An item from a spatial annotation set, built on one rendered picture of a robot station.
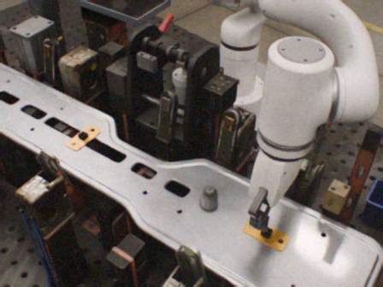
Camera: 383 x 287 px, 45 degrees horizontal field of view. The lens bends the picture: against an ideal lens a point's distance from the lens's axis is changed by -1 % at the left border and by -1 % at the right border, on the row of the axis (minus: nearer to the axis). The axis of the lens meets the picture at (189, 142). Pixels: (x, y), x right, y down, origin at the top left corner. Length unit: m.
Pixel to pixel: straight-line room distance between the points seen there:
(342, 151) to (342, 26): 0.89
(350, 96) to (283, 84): 0.09
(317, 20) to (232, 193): 0.41
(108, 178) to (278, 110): 0.47
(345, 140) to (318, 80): 0.98
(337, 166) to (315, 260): 0.65
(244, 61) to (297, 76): 0.84
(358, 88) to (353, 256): 0.36
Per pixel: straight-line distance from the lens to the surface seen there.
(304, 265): 0.86
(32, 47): 1.29
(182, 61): 1.00
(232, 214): 0.90
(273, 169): 0.69
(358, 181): 0.90
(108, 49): 1.19
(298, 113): 0.62
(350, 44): 0.67
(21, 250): 1.28
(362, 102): 0.64
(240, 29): 1.36
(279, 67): 0.58
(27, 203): 0.92
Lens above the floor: 1.71
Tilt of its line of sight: 43 degrees down
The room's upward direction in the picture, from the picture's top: straight up
